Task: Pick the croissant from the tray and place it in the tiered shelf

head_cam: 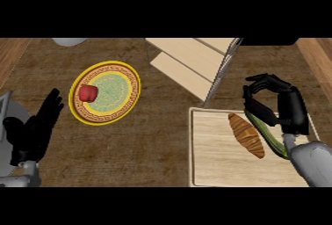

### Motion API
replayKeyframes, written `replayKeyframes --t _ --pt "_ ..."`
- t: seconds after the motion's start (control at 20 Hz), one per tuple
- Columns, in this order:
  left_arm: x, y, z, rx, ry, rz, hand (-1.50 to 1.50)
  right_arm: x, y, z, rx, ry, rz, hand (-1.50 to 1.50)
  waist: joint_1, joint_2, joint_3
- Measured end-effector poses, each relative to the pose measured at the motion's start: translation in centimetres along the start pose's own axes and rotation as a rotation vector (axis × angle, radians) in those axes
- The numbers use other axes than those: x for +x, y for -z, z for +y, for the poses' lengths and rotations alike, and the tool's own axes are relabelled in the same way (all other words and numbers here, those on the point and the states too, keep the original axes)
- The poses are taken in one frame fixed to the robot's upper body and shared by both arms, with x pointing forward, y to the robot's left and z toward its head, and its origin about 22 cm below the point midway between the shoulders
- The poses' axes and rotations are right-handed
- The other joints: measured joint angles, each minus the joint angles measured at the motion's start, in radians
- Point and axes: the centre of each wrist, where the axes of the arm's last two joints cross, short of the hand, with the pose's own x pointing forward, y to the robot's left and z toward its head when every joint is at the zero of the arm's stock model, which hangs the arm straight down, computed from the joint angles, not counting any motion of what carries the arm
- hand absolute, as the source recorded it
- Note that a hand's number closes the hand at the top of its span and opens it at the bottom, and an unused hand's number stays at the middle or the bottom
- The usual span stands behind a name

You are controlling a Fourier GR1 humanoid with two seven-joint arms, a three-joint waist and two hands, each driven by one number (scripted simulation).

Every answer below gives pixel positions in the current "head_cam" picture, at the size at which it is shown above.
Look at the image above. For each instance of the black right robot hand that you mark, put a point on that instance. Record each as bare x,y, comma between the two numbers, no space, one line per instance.
288,108

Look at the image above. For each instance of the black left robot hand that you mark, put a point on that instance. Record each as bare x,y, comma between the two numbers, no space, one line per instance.
35,132

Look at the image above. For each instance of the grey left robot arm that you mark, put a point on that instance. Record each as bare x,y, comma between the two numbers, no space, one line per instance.
23,177

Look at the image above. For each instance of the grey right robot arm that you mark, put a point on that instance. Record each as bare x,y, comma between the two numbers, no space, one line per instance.
312,164

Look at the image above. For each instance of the brown croissant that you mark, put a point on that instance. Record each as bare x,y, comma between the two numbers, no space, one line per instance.
247,135

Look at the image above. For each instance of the pale wooden tray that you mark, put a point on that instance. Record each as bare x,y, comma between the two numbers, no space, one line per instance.
234,164

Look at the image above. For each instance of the pale wooden tiered shelf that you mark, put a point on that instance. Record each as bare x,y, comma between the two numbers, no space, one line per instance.
195,65

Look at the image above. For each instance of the green corn cob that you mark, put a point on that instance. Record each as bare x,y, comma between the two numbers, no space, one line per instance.
272,139

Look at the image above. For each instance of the red bell pepper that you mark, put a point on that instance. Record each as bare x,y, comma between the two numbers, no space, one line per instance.
88,93

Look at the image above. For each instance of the yellow patterned plate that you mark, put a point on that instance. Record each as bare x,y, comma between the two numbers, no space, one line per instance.
105,92

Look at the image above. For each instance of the black appliance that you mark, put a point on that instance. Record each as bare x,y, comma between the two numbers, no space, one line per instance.
268,41

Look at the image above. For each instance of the pale grey round object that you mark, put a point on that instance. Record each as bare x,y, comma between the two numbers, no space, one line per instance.
70,41

